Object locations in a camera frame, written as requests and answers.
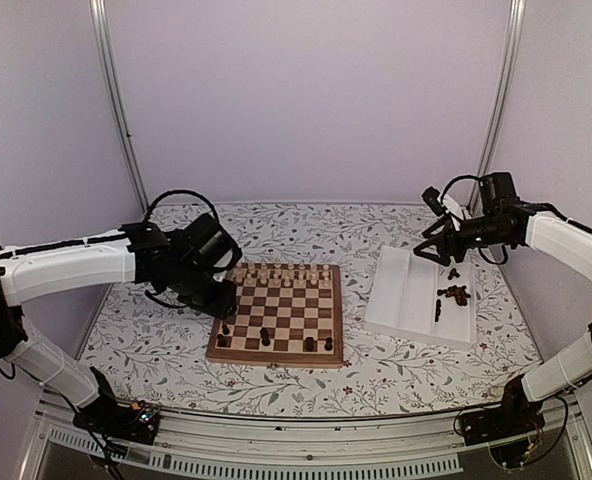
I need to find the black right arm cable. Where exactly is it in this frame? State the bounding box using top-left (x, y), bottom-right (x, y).
top-left (438, 173), bottom-right (482, 211)

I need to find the floral patterned table mat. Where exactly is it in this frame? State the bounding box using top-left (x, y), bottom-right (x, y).
top-left (75, 202), bottom-right (540, 419)

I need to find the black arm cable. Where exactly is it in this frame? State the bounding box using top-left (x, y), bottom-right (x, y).
top-left (438, 173), bottom-right (482, 211)
top-left (140, 188), bottom-right (220, 236)

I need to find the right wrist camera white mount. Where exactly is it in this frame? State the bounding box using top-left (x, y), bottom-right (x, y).
top-left (421, 186), bottom-right (471, 222)

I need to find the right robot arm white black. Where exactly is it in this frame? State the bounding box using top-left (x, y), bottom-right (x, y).
top-left (413, 172), bottom-right (592, 436)

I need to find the right aluminium frame post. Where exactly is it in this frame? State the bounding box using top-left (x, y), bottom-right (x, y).
top-left (465, 0), bottom-right (526, 211)

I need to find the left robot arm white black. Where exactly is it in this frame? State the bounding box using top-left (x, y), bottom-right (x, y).
top-left (0, 214), bottom-right (242, 434)

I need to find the pile of dark chess pieces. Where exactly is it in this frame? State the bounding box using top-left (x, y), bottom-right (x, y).
top-left (437, 285), bottom-right (471, 306)

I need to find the light bishop piece left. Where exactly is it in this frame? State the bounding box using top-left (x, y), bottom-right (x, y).
top-left (259, 263), bottom-right (269, 279)

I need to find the dark wooden king piece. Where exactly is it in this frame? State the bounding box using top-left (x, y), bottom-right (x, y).
top-left (260, 327), bottom-right (271, 347)

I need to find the white plastic compartment tray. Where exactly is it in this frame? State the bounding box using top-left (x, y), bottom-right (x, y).
top-left (364, 246), bottom-right (477, 351)

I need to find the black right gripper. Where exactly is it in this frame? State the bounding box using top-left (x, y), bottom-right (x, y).
top-left (415, 215), bottom-right (511, 267)

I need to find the dark chess piece apart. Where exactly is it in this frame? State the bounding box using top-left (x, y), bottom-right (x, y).
top-left (448, 268), bottom-right (460, 280)

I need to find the wooden chess board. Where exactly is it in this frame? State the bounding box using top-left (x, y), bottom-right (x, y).
top-left (206, 262), bottom-right (344, 369)

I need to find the left aluminium frame post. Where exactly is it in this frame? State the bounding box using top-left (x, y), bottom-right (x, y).
top-left (89, 0), bottom-right (149, 212)

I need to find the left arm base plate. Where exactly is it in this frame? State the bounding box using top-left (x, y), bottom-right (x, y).
top-left (73, 397), bottom-right (160, 445)

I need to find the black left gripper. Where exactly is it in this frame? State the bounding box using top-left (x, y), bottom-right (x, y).
top-left (170, 263), bottom-right (238, 321)

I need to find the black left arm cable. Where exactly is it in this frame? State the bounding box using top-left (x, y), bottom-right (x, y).
top-left (140, 188), bottom-right (220, 236)

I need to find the front aluminium rail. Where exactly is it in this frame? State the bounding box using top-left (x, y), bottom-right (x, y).
top-left (17, 391), bottom-right (592, 479)

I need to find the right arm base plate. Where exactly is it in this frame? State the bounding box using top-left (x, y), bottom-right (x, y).
top-left (453, 402), bottom-right (545, 469)

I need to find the dark chess piece corner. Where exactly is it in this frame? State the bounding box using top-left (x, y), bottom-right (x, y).
top-left (216, 323), bottom-right (230, 348)

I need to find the aluminium frame post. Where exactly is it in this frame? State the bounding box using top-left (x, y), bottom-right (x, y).
top-left (89, 0), bottom-right (149, 212)
top-left (465, 0), bottom-right (526, 211)

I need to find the light king piece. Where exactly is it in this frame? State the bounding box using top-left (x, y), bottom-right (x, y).
top-left (286, 262), bottom-right (295, 279)

